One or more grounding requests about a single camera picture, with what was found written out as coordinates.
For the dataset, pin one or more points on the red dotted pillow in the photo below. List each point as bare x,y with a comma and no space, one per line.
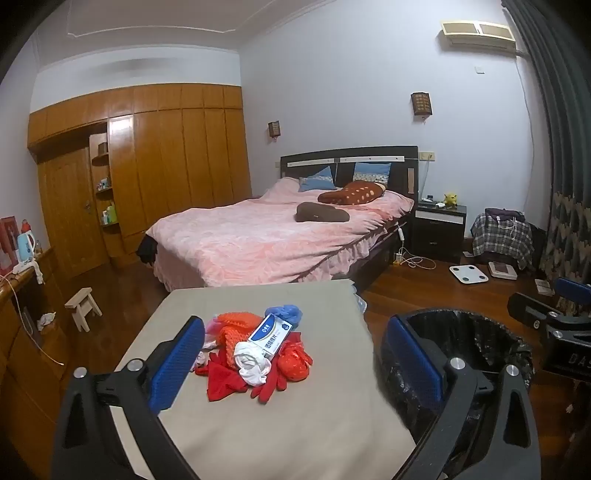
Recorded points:
355,193

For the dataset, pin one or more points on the blue plastic bag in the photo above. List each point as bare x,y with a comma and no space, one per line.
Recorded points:
286,314

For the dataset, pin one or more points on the red glove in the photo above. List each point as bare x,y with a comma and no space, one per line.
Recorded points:
270,387

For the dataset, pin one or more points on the wooden sideboard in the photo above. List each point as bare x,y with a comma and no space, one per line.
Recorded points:
27,369

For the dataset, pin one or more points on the pink packet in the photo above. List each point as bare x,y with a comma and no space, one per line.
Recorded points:
212,326

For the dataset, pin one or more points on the white hanging rag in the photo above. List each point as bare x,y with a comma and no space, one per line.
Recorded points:
47,321

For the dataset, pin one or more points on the patterned blue pillow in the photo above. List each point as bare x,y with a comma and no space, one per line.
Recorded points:
371,173

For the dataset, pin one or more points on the grey patterned curtain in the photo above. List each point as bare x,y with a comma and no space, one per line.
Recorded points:
568,138

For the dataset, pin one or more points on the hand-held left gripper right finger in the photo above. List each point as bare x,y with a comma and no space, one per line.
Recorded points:
413,364

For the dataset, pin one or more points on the brown pillow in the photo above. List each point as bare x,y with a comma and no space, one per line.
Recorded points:
318,212

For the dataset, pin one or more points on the yellow plush toy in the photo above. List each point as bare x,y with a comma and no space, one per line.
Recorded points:
450,200

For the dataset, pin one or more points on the small wall lamp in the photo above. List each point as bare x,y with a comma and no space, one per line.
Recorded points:
274,129

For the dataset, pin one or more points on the wall air conditioner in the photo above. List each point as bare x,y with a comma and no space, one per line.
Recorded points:
478,32

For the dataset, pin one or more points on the wooden wardrobe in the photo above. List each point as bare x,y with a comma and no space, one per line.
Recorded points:
184,161

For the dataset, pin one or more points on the light blue kettle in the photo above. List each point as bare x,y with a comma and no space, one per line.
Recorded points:
27,247

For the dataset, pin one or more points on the dark nightstand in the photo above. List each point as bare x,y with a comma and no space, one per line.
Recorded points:
438,235

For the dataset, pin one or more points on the pink bedspread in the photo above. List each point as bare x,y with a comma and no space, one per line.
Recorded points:
240,240

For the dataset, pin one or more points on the small wooden stool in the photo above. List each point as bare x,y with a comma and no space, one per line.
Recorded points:
81,297

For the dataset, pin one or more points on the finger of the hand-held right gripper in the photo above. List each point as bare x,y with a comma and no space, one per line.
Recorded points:
531,310
575,290

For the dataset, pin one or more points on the white booklet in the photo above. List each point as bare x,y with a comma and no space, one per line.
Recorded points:
544,286

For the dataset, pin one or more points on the black cloth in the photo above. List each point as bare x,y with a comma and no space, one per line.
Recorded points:
148,251

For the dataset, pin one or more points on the orange foam net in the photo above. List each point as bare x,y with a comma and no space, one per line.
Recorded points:
235,328

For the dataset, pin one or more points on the pink and white cloth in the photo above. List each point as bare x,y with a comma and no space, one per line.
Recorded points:
210,345

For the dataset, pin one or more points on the blue patterned cloth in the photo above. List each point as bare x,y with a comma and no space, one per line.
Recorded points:
359,302

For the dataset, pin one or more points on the bin with black liner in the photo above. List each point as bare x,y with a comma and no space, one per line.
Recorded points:
485,341

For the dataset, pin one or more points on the wall outlet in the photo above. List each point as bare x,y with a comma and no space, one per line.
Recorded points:
427,156

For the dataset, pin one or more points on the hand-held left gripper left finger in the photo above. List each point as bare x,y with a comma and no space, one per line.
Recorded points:
178,364

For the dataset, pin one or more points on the dark purple bag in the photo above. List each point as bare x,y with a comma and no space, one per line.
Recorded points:
503,213

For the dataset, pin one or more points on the scale with brown centre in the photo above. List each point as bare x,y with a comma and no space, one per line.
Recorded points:
503,270

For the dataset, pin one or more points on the white bathroom scale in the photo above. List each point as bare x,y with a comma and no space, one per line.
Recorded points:
468,273

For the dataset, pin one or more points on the pile of red orange clothes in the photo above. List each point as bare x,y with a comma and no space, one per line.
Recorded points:
224,381

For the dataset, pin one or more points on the red photo frame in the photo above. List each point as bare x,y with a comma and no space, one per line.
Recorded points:
8,240

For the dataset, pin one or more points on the large wall lamp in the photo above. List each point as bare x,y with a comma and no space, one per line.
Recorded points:
421,104

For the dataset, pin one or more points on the plaid cloth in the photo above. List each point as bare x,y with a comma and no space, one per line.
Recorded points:
501,240

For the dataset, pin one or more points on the dark wooden bed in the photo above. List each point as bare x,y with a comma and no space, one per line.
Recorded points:
344,173

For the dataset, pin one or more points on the green bottle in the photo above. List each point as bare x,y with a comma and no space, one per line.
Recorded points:
111,213

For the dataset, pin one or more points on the white and blue box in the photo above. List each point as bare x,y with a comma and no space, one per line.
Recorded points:
272,337

